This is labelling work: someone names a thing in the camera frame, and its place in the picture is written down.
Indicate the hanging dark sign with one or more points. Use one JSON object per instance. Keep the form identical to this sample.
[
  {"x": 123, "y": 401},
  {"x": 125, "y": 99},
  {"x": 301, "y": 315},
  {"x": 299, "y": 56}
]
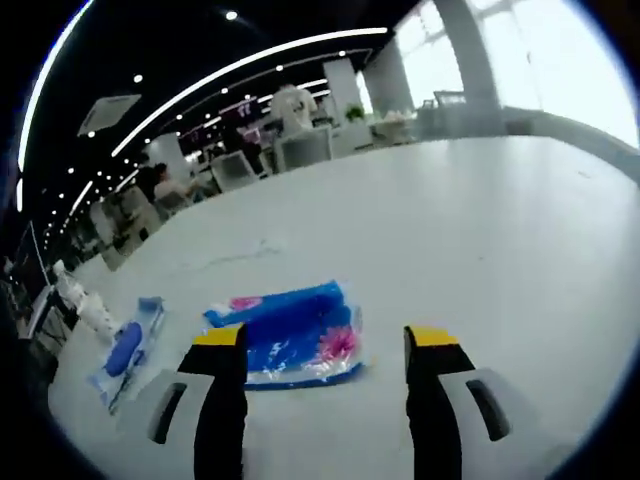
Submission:
[{"x": 245, "y": 110}]

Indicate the long curved ceiling light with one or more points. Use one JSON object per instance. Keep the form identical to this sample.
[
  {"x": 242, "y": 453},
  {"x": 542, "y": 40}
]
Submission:
[{"x": 240, "y": 65}]

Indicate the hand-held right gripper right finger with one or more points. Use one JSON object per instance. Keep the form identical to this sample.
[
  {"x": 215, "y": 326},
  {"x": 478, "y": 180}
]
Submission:
[{"x": 435, "y": 400}]

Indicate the clear plastic bottle item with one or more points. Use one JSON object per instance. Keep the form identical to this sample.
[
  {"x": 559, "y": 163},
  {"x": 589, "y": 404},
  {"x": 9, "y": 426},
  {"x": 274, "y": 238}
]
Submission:
[{"x": 67, "y": 285}]

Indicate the white side desk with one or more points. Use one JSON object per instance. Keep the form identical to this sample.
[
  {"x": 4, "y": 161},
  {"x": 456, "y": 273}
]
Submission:
[{"x": 47, "y": 310}]

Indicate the group of ceiling downlights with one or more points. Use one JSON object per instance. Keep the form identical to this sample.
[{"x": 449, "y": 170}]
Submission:
[{"x": 231, "y": 15}]

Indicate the large window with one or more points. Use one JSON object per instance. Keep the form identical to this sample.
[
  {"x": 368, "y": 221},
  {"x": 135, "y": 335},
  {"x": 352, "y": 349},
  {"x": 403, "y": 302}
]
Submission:
[{"x": 565, "y": 60}]

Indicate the clear blue packet item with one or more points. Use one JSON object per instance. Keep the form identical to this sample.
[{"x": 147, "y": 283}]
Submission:
[{"x": 125, "y": 345}]

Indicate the straight ceiling light strip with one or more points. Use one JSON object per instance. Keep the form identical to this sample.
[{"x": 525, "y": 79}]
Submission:
[{"x": 45, "y": 75}]

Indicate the white mesh office chair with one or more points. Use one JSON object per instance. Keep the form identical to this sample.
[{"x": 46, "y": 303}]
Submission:
[{"x": 125, "y": 225}]

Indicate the ceiling air conditioner vent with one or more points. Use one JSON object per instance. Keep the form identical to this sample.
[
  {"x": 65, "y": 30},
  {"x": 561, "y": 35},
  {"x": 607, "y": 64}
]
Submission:
[{"x": 107, "y": 114}]

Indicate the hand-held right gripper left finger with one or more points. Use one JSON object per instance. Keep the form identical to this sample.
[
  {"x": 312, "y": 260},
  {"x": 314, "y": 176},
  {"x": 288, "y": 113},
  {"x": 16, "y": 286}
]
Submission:
[{"x": 222, "y": 400}]

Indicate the narrow window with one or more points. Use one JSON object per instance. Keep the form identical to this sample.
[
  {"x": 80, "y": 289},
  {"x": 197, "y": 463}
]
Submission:
[{"x": 430, "y": 55}]

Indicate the green potted plant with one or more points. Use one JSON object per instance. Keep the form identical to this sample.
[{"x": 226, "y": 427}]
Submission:
[{"x": 355, "y": 113}]

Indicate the blue pink packet item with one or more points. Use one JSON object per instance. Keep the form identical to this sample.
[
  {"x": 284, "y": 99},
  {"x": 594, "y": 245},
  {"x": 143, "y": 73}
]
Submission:
[{"x": 300, "y": 330}]

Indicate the white table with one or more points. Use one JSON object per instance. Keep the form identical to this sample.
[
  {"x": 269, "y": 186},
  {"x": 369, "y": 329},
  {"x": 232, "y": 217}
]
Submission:
[{"x": 450, "y": 240}]

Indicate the white cylinder item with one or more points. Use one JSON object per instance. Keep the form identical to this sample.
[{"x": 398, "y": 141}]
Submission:
[{"x": 100, "y": 317}]

